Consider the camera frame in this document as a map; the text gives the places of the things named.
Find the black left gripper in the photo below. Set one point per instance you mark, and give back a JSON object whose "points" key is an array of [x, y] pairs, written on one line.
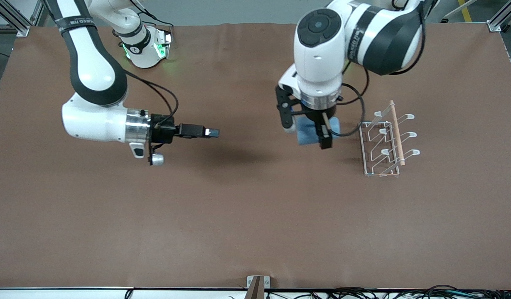
{"points": [[316, 113]]}

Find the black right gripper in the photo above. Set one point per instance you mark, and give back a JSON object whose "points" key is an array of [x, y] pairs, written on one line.
{"points": [[162, 130]]}

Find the light blue cup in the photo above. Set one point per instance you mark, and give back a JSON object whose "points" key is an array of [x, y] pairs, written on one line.
{"points": [[307, 135]]}

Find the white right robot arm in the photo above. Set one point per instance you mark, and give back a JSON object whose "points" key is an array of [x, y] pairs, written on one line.
{"points": [[93, 70]]}

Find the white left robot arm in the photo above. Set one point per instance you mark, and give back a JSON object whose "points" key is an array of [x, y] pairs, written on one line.
{"points": [[322, 54]]}

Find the brown table cover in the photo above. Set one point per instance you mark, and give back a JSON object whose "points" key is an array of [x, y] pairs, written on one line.
{"points": [[255, 207]]}

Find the grey base connector box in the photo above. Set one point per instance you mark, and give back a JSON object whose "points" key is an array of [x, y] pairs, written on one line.
{"points": [[164, 45]]}

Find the metal table edge bracket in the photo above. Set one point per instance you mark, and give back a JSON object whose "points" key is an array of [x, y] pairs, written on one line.
{"points": [[257, 286]]}

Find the aluminium frame profile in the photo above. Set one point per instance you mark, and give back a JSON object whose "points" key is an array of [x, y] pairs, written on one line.
{"points": [[20, 30], [498, 20]]}

